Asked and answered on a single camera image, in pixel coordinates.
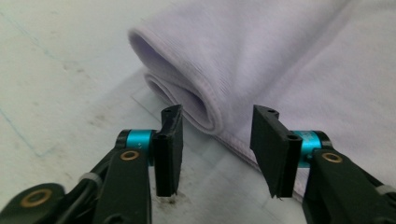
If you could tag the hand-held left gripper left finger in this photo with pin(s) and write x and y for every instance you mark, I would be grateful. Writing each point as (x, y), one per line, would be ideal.
(168, 155)

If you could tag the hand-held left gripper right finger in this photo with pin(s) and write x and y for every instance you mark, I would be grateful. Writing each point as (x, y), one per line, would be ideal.
(275, 155)

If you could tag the lavender printed towel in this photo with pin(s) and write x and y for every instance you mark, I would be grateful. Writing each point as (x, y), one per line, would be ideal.
(280, 62)

